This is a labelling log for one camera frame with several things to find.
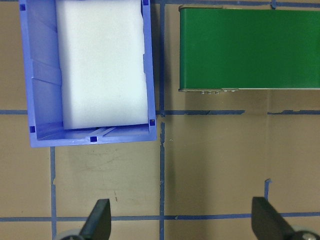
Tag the white foam pad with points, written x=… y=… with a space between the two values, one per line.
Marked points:
x=102 y=65

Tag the blue plastic bin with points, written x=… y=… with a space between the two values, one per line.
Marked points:
x=40 y=75

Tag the green conveyor belt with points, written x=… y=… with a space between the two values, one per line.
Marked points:
x=250 y=50

